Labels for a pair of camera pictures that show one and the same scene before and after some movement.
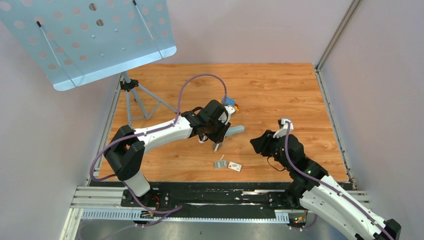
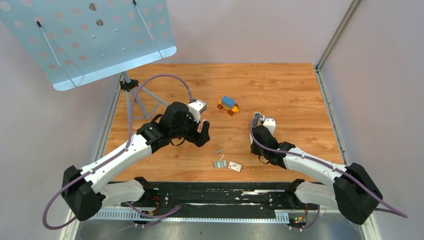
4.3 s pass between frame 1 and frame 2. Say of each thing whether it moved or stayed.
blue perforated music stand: stayed
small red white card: stayed
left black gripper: moved
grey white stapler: moved
